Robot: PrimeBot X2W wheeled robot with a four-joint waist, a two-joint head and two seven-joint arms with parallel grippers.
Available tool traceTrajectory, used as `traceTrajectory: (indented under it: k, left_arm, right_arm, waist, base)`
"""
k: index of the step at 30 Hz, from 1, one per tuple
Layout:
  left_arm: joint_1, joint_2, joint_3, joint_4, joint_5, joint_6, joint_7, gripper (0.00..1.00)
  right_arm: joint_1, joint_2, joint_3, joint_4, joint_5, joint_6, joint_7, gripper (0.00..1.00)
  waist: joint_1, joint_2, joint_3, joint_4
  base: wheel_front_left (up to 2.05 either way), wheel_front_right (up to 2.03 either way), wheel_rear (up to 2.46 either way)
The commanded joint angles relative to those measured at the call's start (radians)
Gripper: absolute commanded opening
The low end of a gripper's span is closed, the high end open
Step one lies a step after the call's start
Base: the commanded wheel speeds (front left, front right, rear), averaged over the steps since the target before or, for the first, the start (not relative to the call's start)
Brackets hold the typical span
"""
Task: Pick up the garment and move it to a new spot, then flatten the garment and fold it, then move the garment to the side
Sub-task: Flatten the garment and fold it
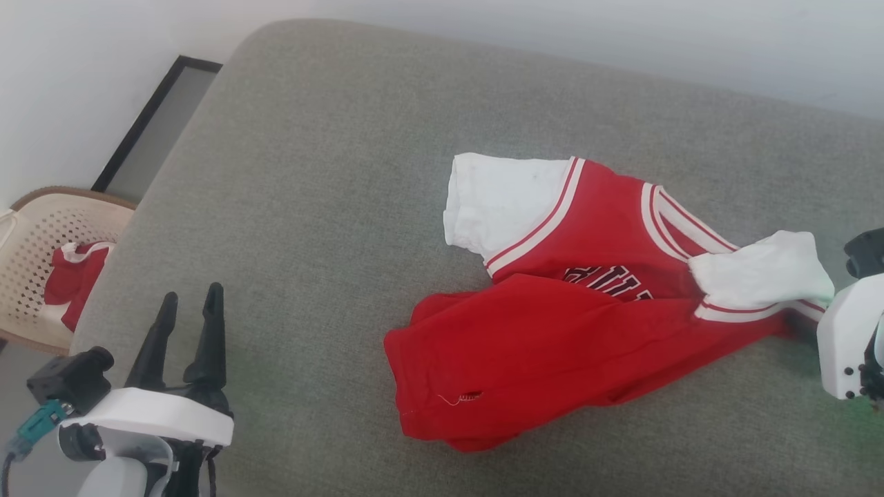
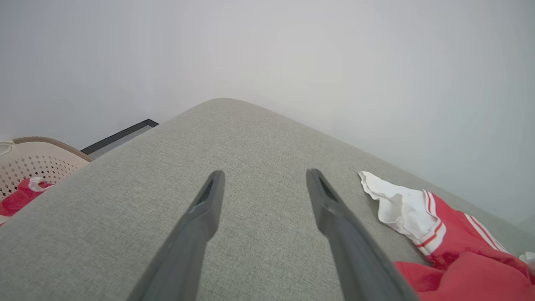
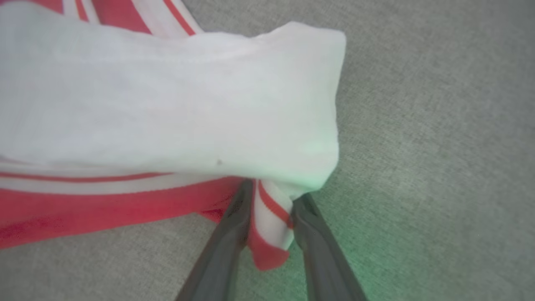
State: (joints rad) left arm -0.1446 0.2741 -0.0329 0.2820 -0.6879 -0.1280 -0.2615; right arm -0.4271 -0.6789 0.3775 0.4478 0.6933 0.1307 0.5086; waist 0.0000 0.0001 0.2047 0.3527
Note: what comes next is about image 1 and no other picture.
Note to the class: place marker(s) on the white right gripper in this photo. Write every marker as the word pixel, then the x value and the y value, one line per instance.
pixel 849 338

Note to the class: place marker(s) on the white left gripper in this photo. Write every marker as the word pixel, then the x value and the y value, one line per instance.
pixel 159 417

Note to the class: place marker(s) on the red and white jersey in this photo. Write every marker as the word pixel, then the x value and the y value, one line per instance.
pixel 552 345

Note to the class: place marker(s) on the red garment with white trim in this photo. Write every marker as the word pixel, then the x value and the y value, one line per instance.
pixel 72 283

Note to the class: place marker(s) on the beige plastic laundry basket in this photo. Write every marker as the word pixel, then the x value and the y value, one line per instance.
pixel 34 235

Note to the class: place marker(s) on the grey fabric sofa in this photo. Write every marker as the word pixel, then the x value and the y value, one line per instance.
pixel 311 207

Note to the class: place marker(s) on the black framed grey panel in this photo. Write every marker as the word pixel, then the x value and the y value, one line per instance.
pixel 162 124

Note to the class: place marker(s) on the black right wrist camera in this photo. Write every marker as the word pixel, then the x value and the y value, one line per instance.
pixel 867 252

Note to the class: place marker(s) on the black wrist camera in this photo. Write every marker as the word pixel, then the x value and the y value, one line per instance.
pixel 867 252
pixel 69 379

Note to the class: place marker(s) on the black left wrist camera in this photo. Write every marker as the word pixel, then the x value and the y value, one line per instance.
pixel 69 379

